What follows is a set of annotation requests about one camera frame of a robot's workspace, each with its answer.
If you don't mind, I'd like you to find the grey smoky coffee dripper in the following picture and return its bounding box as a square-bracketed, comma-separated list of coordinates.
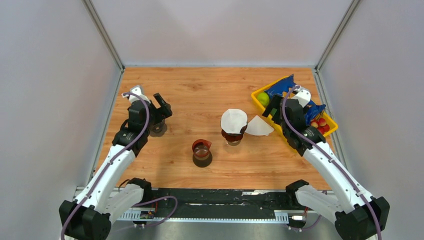
[149, 120, 168, 137]

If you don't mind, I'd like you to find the amber coffee dripper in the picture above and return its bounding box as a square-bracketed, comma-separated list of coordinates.
[221, 124, 248, 141]

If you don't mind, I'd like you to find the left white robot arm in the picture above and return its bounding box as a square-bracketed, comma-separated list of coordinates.
[59, 87, 173, 240]

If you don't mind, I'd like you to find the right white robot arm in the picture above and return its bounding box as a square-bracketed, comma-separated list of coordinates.
[263, 95, 390, 240]

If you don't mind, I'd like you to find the green lime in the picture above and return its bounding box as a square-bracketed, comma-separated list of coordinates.
[256, 92, 270, 108]

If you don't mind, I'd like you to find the blue chips bag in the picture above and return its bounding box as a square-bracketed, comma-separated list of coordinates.
[263, 74, 326, 124]

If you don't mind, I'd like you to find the red strawberries cluster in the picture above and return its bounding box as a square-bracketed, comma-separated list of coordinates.
[310, 117, 331, 135]

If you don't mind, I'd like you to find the clear glass server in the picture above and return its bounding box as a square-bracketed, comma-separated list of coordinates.
[227, 139, 241, 146]

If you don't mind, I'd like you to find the yellow plastic tray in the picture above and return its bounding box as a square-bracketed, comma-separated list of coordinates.
[250, 74, 339, 138]

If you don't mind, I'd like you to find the brown glass carafe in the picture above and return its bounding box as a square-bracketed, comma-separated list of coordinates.
[192, 139, 213, 168]

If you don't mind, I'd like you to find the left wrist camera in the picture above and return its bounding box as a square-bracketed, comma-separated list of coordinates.
[121, 85, 151, 104]

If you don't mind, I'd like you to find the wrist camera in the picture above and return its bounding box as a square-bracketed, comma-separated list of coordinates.
[291, 86, 312, 108]
[121, 85, 151, 104]

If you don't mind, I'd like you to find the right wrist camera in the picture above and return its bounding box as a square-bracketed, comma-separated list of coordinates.
[291, 86, 312, 108]

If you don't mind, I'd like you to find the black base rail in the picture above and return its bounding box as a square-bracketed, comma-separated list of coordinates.
[119, 187, 319, 220]

